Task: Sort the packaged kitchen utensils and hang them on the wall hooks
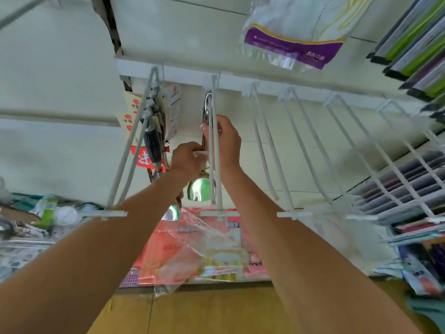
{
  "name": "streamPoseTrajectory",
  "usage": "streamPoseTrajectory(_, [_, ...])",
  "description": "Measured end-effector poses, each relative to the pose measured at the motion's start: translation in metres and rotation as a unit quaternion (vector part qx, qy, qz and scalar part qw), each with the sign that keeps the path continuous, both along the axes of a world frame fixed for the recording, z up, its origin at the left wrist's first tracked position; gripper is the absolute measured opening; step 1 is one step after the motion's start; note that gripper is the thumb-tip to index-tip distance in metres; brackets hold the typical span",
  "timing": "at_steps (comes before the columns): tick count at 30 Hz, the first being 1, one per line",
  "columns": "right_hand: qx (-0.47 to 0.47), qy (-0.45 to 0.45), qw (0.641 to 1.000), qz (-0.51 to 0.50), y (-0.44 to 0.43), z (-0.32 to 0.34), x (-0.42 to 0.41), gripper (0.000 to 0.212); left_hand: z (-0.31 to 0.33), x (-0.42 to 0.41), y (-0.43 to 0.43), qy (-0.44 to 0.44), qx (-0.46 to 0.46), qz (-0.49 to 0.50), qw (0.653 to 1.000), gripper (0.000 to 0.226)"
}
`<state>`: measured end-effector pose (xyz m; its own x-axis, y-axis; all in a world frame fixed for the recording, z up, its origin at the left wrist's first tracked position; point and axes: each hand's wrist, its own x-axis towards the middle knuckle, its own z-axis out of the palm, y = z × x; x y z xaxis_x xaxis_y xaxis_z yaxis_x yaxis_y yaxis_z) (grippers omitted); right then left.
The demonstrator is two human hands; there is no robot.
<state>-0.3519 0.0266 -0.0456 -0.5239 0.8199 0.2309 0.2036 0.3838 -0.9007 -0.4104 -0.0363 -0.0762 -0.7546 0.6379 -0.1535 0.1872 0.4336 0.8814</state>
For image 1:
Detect white purple bag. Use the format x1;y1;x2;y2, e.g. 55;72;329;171
242;0;376;70

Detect person's right hand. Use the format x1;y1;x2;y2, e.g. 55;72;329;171
202;115;243;174

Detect teal plastic stool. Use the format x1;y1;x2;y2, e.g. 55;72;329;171
407;294;445;334

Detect blue white cloth packet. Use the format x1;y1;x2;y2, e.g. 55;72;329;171
389;236;445;298

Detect black wall divider strip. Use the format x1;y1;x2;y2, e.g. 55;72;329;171
90;0;134;93

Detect steel spatula with label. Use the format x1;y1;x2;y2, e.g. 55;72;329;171
186;92;216;203

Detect row of hanging flat packets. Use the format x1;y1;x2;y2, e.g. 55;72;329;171
367;0;445;124

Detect person's left forearm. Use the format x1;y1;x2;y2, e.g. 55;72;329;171
0;170;192;334

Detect row of scissors packets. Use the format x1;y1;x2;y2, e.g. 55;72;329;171
348;149;445;230

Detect pile of plastic wrapped utensils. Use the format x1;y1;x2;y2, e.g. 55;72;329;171
0;180;102;284

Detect person's right forearm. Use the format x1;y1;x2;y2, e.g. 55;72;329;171
222;167;418;334

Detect hanging black tool packets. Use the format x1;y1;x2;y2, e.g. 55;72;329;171
117;83;183;173

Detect person's left hand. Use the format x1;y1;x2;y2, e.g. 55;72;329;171
169;141;208;184

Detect red plastic wrapped packets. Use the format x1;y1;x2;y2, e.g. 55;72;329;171
118;208;241;296

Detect yellow white printed packet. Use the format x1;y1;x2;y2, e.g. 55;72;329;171
202;243;251;281

